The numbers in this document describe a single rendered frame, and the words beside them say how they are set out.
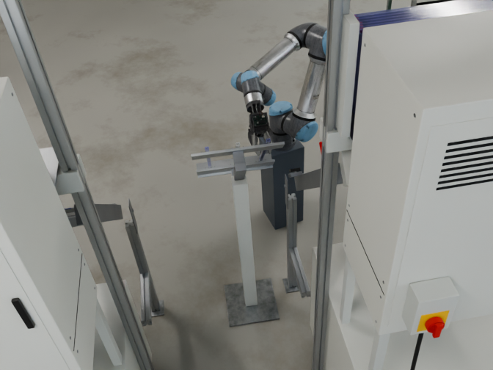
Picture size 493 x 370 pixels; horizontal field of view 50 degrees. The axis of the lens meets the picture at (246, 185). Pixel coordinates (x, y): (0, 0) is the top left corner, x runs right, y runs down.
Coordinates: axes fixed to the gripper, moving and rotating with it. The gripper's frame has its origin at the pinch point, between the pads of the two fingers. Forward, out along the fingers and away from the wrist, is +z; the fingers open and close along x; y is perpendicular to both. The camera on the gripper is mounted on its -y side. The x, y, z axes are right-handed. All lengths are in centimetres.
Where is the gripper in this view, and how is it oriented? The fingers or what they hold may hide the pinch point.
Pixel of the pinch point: (263, 152)
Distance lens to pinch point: 209.4
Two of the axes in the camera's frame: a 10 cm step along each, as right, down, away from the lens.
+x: 9.9, -1.5, 0.6
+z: 1.7, 9.2, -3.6
